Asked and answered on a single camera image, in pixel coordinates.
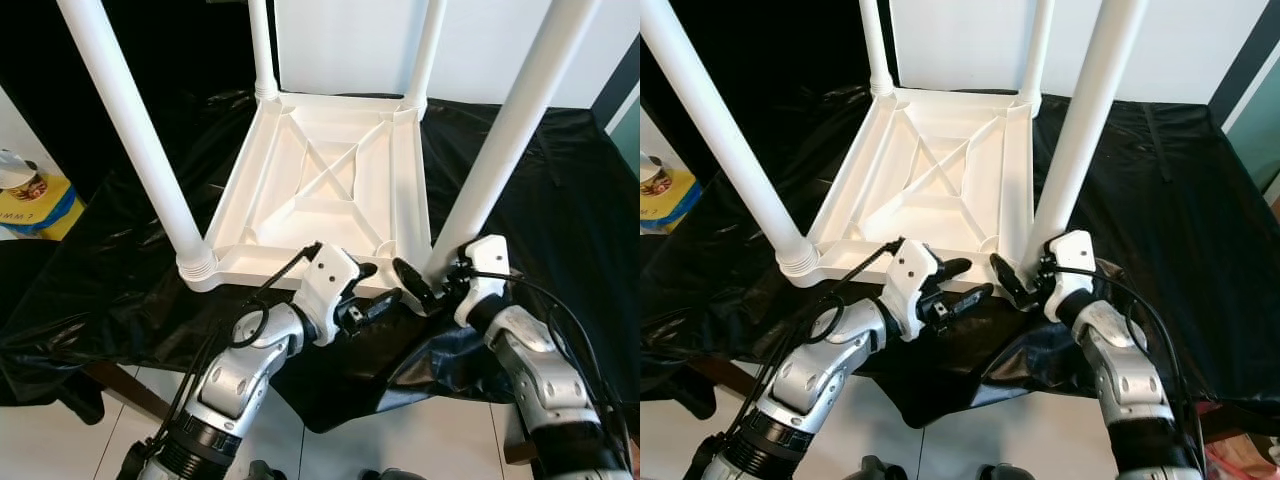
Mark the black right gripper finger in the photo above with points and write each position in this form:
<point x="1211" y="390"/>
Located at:
<point x="1010" y="279"/>
<point x="413" y="283"/>

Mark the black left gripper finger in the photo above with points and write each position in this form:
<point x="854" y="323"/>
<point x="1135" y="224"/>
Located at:
<point x="955" y="268"/>
<point x="970" y="300"/>
<point x="365" y="271"/>
<point x="382" y="304"/>

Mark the white plastic table top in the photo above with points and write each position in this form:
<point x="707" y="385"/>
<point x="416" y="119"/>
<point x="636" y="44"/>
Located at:
<point x="1015" y="175"/>
<point x="410" y="180"/>

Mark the white plastic table leg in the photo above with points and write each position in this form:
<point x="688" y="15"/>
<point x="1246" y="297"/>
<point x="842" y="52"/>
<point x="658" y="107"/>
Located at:
<point x="520" y="110"/>
<point x="262" y="50"/>
<point x="130" y="130"/>
<point x="720" y="110"/>
<point x="428" y="50"/>
<point x="1090" y="110"/>
<point x="875" y="45"/>
<point x="1040" y="45"/>

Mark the black plastic table cover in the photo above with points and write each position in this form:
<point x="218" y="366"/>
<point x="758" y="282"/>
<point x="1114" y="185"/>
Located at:
<point x="570" y="200"/>
<point x="1190" y="200"/>

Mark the dark grey robot right leg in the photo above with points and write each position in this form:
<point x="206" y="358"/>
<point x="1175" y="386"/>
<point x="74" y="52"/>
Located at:
<point x="398" y="475"/>
<point x="1008" y="473"/>

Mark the dark grey robot leg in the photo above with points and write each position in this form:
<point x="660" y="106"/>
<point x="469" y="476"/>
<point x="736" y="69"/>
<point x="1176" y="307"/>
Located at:
<point x="875" y="469"/>
<point x="267" y="471"/>
<point x="398" y="475"/>
<point x="1008" y="473"/>

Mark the dark grey robot left leg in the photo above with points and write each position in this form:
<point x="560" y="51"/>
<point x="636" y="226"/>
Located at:
<point x="267" y="471"/>
<point x="875" y="469"/>

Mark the yellow and blue box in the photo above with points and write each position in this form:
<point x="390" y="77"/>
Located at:
<point x="55" y="210"/>
<point x="685" y="205"/>

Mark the pink shopping bag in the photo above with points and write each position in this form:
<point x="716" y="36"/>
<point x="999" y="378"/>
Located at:
<point x="1245" y="462"/>

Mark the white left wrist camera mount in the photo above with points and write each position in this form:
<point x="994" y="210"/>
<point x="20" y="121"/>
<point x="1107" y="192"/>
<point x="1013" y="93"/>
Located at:
<point x="330" y="272"/>
<point x="912" y="268"/>

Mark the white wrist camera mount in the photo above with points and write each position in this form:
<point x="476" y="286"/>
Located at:
<point x="912" y="268"/>
<point x="330" y="272"/>
<point x="490" y="255"/>
<point x="1075" y="252"/>

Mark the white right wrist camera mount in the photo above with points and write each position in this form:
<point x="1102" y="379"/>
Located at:
<point x="490" y="255"/>
<point x="1075" y="252"/>

